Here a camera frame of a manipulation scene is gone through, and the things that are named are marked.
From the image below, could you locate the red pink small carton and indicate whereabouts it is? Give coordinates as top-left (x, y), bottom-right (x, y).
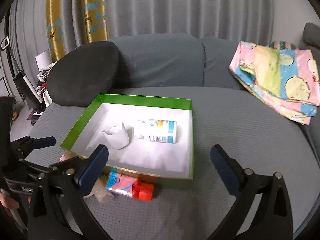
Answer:
top-left (106, 171), bottom-right (155, 202)

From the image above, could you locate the white plug adapter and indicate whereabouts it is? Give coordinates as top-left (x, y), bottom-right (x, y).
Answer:
top-left (102, 122), bottom-right (130, 150)

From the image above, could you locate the translucent beige hair claw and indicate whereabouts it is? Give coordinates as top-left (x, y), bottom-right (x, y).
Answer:
top-left (91, 175), bottom-right (114, 203)

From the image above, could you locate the person's left hand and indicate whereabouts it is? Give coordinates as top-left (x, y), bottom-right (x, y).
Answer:
top-left (0, 189), bottom-right (31, 218)

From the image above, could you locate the black white floor appliance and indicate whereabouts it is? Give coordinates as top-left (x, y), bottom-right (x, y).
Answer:
top-left (13, 71), bottom-right (45, 111)

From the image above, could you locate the pile of clothes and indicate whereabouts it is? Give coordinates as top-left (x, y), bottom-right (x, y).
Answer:
top-left (36, 62), bottom-right (56, 107)

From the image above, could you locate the black round cushion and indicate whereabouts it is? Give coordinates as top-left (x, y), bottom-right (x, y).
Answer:
top-left (47, 41), bottom-right (119, 107)

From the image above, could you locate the green open cardboard box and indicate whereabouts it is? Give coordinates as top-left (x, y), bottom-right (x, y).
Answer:
top-left (60, 94), bottom-right (194, 179)

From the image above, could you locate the white bottle blue orange label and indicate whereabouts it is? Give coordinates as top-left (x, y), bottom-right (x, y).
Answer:
top-left (133, 119), bottom-right (178, 144)

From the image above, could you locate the gold patterned curtain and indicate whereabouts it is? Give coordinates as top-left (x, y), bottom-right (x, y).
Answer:
top-left (46, 0), bottom-right (108, 61)

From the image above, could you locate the colourful cartoon folded cloth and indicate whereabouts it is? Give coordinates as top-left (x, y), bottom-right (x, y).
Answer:
top-left (229, 41), bottom-right (319, 125)

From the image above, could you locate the grey armchair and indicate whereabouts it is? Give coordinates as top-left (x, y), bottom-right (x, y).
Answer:
top-left (299, 22), bottom-right (320, 49)

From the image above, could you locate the grey curtain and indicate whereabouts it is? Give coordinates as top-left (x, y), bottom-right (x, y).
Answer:
top-left (10, 0), bottom-right (316, 81)

